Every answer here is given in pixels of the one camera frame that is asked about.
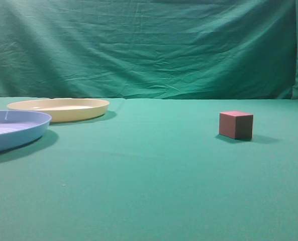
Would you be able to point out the green backdrop cloth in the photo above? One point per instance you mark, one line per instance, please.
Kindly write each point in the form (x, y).
(149, 49)

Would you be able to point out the cream yellow plastic plate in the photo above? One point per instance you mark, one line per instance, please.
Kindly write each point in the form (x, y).
(65, 109)

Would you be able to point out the light blue plastic plate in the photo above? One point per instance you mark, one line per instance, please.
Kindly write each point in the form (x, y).
(19, 127)

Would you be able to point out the red cube block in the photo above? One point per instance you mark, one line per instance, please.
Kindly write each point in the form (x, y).
(236, 124)

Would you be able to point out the green table cloth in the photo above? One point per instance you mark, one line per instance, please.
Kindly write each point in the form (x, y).
(156, 170)

